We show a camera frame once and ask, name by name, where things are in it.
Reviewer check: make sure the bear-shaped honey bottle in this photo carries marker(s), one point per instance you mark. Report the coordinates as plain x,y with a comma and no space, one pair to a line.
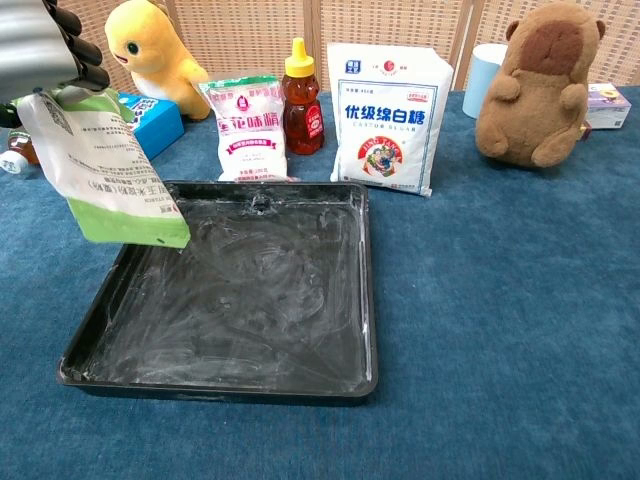
302,110

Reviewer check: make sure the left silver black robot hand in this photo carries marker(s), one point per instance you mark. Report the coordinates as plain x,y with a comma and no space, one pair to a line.
35,45

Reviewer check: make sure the green white snack bag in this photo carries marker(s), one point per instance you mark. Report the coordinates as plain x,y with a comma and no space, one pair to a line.
100,165

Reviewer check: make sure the white pink seasoning bag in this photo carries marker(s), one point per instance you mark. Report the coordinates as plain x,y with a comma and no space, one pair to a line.
252,130

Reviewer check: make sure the brown tea bottle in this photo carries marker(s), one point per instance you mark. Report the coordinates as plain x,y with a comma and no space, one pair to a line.
22,147

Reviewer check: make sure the black baking tray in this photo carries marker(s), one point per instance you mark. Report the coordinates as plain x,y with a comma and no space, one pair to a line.
240,300

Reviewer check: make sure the purple white small carton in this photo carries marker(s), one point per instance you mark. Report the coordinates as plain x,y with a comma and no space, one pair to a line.
607,107

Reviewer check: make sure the yellow plush toy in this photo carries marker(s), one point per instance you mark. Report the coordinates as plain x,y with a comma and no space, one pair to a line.
160,60

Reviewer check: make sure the small brown yellow box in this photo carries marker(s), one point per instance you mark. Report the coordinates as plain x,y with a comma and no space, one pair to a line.
584,131

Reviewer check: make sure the blue table cloth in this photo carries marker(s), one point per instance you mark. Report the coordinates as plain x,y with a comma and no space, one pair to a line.
500,300

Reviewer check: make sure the brown capybara plush toy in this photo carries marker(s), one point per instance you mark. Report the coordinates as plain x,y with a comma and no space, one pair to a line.
537,95

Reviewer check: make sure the blue cookie box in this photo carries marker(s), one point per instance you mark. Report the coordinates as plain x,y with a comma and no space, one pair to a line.
157,122

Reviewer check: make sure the light blue cup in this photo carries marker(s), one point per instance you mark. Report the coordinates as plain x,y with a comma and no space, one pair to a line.
482,80

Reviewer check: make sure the woven wooden folding screen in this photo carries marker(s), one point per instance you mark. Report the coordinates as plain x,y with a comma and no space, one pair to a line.
390,22

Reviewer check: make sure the white sugar bag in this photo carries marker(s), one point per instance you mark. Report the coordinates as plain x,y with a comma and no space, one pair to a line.
387,125

